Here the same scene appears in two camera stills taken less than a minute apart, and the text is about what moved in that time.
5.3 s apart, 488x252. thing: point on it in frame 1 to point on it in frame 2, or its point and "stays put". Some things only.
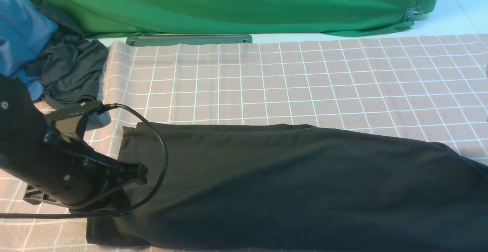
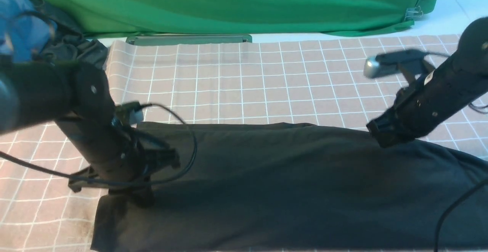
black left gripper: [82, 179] to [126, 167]
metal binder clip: [414, 12] stays put
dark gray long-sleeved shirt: [286, 188] stays put
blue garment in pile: [24, 29] stays put
